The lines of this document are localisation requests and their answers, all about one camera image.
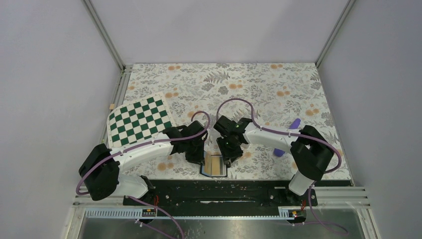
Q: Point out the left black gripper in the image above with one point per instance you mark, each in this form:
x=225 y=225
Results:
x=198 y=159

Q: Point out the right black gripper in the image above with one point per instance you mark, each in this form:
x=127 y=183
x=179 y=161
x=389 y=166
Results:
x=232 y=155

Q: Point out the black leather card holder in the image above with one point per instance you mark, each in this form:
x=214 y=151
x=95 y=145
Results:
x=205 y=155

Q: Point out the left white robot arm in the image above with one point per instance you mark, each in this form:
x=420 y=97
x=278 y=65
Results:
x=103 y=171

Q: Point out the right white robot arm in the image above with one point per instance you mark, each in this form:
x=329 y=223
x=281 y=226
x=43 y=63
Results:
x=310 y=151

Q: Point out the floral table mat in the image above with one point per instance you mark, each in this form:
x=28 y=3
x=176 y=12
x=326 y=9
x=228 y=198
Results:
x=280 y=93

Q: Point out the green white checkered board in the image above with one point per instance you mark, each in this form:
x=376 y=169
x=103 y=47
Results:
x=138 y=120

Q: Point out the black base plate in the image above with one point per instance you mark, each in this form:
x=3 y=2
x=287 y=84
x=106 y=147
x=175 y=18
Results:
x=240 y=195

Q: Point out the white slotted cable duct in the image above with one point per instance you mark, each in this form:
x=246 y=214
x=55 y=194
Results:
x=146 y=213

